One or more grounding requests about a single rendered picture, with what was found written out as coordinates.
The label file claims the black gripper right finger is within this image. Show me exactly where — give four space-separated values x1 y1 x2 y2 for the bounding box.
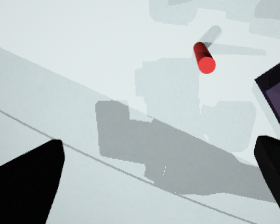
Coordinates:
254 136 280 207

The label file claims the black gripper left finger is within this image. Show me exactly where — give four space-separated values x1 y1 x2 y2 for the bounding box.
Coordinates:
0 138 65 224

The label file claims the red peg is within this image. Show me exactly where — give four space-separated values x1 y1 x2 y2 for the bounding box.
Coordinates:
194 42 216 74

